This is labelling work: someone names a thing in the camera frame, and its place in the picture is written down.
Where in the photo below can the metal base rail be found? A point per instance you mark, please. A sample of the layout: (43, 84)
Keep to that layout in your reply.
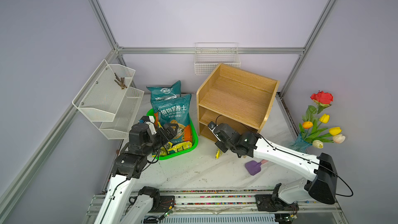
(237, 207)

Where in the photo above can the green plastic basket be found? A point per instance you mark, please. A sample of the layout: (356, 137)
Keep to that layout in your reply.
(167, 143)

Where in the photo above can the blue glass vase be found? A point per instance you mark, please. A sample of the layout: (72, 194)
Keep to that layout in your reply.
(299, 144)

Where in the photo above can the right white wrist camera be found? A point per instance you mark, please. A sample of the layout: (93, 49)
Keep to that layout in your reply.
(212, 126)

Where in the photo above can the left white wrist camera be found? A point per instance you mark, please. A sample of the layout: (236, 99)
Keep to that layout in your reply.
(150, 121)

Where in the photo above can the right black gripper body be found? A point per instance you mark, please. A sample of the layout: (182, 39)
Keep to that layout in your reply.
(224, 146)

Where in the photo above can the artificial flower bouquet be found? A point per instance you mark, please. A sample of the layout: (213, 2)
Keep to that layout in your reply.
(313, 127)

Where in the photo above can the white wire wall basket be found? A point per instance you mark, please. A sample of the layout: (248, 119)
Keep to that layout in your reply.
(207, 56)

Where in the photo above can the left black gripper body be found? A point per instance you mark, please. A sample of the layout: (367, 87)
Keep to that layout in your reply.
(156, 141)

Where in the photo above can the white mesh wall rack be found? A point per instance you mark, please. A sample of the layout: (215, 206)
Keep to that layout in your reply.
(109, 108)

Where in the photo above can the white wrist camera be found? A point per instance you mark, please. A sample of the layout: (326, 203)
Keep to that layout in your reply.
(212, 126)
(150, 121)

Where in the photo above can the brown twigs bundle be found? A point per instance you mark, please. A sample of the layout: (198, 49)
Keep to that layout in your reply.
(120, 81)

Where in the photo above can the teal orange soil bag back-facing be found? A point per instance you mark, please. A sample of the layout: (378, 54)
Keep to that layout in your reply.
(161, 93)

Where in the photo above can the yellow green fertilizer packet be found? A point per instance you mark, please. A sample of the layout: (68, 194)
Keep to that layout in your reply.
(218, 154)
(179, 147)

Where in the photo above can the teal orange soil bag front-facing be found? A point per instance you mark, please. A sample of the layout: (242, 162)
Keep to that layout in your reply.
(175, 111)

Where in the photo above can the wooden two-tier shelf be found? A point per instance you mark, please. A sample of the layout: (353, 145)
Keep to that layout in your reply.
(237, 97)

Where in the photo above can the purple pink toy shovel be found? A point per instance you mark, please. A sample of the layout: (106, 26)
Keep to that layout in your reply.
(254, 167)

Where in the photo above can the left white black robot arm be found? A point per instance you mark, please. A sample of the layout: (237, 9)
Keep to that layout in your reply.
(126, 171)

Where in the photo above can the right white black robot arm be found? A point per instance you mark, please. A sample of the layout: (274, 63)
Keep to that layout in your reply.
(319, 175)

